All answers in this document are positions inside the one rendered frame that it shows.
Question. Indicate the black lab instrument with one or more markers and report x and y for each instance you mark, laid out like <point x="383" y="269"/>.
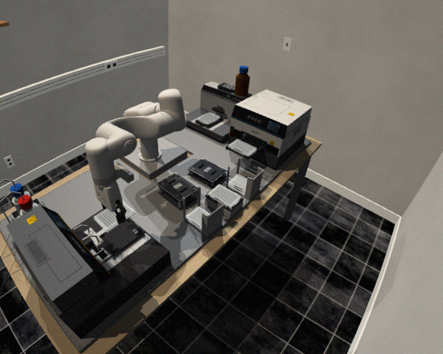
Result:
<point x="77" y="284"/>

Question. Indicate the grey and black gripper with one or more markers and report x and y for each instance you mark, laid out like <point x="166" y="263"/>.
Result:
<point x="110" y="196"/>

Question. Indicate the red bottle cap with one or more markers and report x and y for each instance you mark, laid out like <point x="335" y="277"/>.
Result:
<point x="26" y="203"/>

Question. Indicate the brown glass bottle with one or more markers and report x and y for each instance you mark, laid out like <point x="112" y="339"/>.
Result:
<point x="241" y="86"/>

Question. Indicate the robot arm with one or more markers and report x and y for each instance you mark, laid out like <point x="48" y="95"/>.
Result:
<point x="114" y="143"/>

